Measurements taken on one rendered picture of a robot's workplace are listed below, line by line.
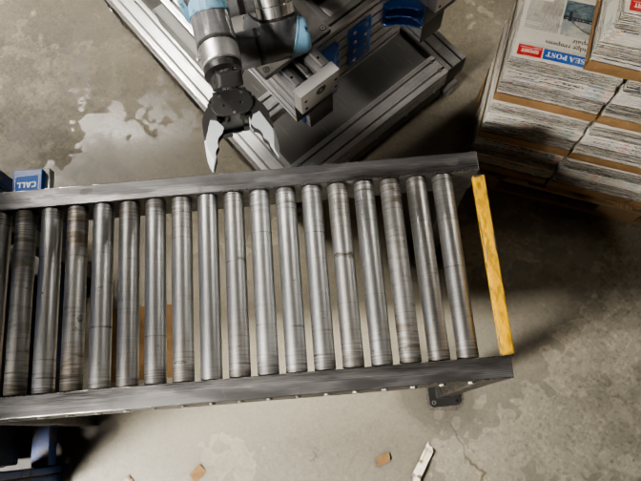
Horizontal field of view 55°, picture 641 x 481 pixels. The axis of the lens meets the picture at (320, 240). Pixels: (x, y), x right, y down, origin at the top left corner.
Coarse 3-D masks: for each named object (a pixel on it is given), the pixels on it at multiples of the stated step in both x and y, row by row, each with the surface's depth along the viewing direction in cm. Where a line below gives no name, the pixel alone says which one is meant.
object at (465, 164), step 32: (384, 160) 152; (416, 160) 152; (448, 160) 152; (32, 192) 153; (64, 192) 153; (96, 192) 153; (128, 192) 152; (160, 192) 152; (192, 192) 152; (224, 192) 152; (352, 192) 159
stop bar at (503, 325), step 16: (480, 176) 148; (480, 192) 147; (480, 208) 146; (480, 224) 145; (496, 256) 142; (496, 272) 141; (496, 288) 140; (496, 304) 139; (496, 320) 138; (512, 352) 135
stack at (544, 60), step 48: (528, 0) 161; (576, 0) 160; (528, 48) 157; (576, 48) 156; (480, 96) 230; (528, 96) 172; (576, 96) 165; (624, 96) 161; (480, 144) 205; (576, 144) 191; (624, 144) 179; (528, 192) 231; (624, 192) 207
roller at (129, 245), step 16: (128, 208) 151; (128, 224) 150; (128, 240) 149; (128, 256) 148; (128, 272) 146; (128, 288) 145; (128, 304) 144; (128, 320) 143; (128, 336) 142; (128, 352) 141; (128, 368) 140; (128, 384) 139
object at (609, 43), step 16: (608, 0) 146; (624, 0) 134; (640, 0) 132; (608, 16) 143; (624, 16) 133; (640, 16) 132; (608, 32) 140; (624, 32) 138; (640, 32) 136; (592, 48) 150; (608, 48) 145; (624, 48) 143; (640, 48) 142; (608, 64) 149; (624, 64) 148; (640, 64) 147
